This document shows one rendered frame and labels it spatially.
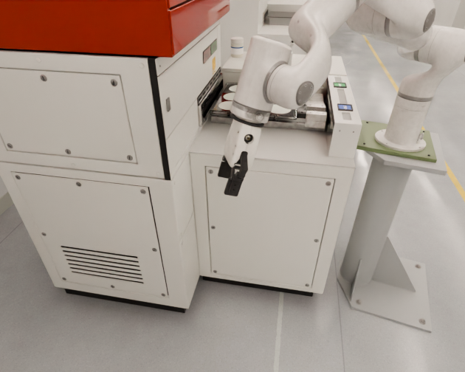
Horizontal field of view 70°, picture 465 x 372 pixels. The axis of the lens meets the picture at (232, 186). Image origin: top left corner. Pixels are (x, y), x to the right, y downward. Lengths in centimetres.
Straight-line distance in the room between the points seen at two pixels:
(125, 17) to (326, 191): 89
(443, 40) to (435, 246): 137
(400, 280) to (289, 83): 151
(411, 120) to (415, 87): 12
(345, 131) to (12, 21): 108
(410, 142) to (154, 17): 101
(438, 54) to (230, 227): 100
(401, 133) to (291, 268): 75
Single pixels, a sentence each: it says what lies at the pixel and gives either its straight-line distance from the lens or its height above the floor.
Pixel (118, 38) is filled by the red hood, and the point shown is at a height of 127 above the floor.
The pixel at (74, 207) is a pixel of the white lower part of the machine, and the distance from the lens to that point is 144.
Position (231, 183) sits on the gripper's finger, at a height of 105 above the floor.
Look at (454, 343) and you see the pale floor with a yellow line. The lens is 195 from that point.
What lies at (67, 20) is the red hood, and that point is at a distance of 108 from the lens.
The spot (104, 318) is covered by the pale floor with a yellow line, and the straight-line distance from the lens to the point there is 185.
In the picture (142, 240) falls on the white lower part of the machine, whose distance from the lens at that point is 140.
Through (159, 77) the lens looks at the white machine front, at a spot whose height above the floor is 117.
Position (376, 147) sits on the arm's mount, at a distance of 141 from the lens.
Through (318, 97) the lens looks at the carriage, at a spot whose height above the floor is 88.
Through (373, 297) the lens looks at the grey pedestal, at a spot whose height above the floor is 1.
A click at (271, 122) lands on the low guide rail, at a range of 148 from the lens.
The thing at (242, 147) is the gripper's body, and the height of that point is 113.
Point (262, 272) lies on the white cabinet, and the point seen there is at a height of 18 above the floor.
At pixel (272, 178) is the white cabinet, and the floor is 74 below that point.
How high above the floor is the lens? 147
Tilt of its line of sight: 36 degrees down
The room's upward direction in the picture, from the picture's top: straight up
